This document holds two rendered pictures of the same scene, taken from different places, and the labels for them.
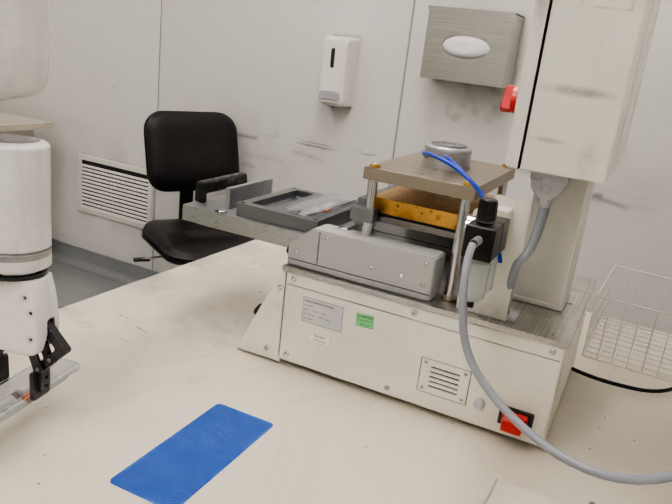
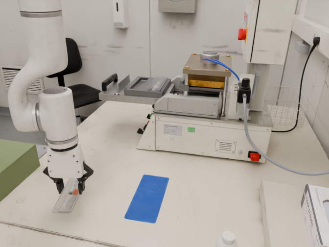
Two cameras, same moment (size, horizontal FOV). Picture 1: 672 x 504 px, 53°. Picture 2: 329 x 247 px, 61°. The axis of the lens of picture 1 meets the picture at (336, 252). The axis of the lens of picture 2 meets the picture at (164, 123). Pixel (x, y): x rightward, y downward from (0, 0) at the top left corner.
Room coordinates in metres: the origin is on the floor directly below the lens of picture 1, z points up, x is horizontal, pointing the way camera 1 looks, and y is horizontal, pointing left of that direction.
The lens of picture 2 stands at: (0.04, 0.27, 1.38)
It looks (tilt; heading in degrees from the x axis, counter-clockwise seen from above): 26 degrees down; 347
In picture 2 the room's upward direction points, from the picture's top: 1 degrees clockwise
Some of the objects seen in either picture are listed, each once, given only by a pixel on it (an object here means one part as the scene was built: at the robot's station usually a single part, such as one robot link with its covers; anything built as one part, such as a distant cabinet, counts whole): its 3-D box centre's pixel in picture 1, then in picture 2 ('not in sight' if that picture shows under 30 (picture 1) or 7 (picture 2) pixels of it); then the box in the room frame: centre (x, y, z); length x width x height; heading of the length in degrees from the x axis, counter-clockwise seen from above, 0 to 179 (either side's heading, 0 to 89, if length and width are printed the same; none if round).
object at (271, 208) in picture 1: (303, 208); (149, 86); (1.23, 0.07, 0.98); 0.20 x 0.17 x 0.03; 156
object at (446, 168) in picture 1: (457, 187); (216, 69); (1.09, -0.19, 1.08); 0.31 x 0.24 x 0.13; 156
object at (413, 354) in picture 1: (413, 319); (202, 123); (1.11, -0.15, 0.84); 0.53 x 0.37 x 0.17; 66
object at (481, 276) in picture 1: (479, 248); (241, 97); (0.87, -0.19, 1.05); 0.15 x 0.05 x 0.15; 156
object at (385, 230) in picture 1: (421, 225); (194, 84); (1.28, -0.16, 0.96); 0.25 x 0.05 x 0.07; 66
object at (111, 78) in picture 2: (222, 186); (109, 81); (1.31, 0.24, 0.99); 0.15 x 0.02 x 0.04; 156
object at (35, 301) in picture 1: (16, 302); (66, 157); (0.78, 0.39, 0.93); 0.10 x 0.08 x 0.11; 76
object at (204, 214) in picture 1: (281, 209); (138, 87); (1.25, 0.11, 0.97); 0.30 x 0.22 x 0.08; 66
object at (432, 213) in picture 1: (439, 192); (207, 72); (1.12, -0.16, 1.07); 0.22 x 0.17 x 0.10; 156
